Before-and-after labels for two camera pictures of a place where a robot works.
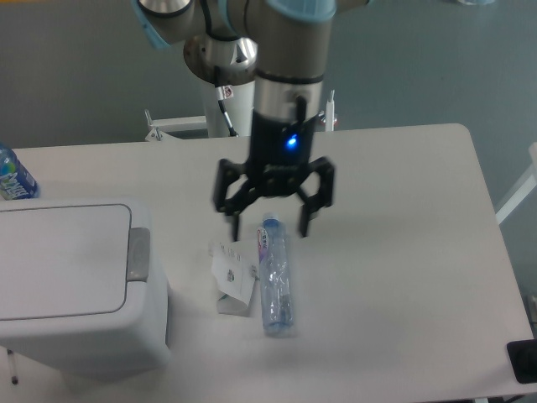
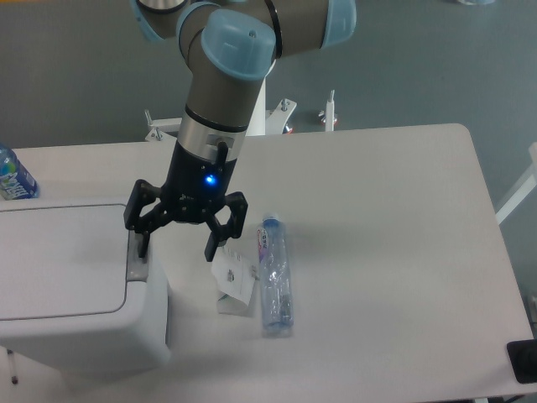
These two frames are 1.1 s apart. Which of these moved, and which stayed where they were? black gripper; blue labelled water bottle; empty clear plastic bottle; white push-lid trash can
Moved: black gripper
Stayed: empty clear plastic bottle; white push-lid trash can; blue labelled water bottle
